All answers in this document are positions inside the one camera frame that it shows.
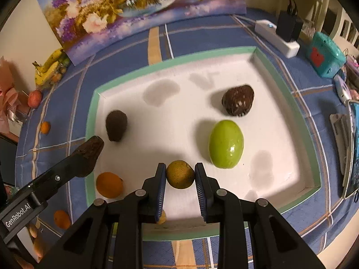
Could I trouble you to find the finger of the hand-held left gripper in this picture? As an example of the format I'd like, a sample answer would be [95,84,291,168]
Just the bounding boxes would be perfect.
[26,153,87,206]

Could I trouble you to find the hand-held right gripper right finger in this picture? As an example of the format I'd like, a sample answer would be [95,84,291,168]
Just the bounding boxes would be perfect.
[194,163,326,269]

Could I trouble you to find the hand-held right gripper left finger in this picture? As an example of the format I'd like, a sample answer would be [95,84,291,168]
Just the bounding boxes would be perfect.
[36,163,167,269]

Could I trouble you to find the brown kiwi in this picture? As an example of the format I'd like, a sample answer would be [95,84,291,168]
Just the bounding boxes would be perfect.
[166,160,195,189]

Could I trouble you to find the dark long avocado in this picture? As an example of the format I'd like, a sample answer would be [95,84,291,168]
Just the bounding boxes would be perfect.
[71,136,105,178]

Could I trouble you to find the green mango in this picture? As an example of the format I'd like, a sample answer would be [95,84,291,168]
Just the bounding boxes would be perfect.
[208,119,244,169]

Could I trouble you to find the white tray with green rim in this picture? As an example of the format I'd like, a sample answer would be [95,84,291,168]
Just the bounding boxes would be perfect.
[84,46,322,241]

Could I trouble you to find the person's left hand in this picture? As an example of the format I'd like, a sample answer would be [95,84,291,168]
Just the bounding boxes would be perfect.
[17,223,48,269]

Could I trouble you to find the small dark avocado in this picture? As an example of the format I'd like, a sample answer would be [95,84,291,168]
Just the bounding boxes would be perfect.
[106,110,128,142]

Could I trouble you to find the red apple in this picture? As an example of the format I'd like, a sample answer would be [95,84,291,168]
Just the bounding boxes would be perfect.
[27,90,43,108]

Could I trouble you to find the pink bouquet wrap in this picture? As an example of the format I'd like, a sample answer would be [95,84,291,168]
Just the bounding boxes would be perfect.
[0,56,31,133]

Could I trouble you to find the large brown scaly fruit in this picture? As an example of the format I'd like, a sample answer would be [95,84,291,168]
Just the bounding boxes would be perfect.
[221,85,255,117]

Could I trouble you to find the bunch of bananas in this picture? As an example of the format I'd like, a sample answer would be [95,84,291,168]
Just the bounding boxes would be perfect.
[33,48,70,87]

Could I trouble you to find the white phone stand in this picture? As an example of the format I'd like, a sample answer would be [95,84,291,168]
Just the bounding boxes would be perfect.
[329,113,350,187]

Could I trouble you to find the smartphone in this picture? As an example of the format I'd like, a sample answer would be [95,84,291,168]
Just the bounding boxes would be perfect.
[343,101,359,199]

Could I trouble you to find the white power strip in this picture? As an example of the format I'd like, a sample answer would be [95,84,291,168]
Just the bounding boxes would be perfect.
[255,19,300,58]

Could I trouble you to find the white power bank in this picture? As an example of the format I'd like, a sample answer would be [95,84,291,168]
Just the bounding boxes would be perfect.
[333,74,352,105]

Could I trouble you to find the floral painting poster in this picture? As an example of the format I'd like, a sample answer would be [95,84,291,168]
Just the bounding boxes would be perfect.
[35,0,247,66]

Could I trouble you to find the teal box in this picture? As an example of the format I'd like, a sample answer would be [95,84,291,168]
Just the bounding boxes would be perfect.
[306,31,347,77]

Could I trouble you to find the black charger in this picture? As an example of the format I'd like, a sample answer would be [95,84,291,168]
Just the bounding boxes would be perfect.
[276,10,304,42]

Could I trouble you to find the pink plastic bag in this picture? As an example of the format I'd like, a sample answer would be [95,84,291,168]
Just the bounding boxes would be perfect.
[301,20,316,38]

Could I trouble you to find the white lattice chair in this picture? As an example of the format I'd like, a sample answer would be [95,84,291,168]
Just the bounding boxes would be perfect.
[320,6,359,48]

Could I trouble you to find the white wooden rack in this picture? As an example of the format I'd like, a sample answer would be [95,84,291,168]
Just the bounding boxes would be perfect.
[304,0,331,31]

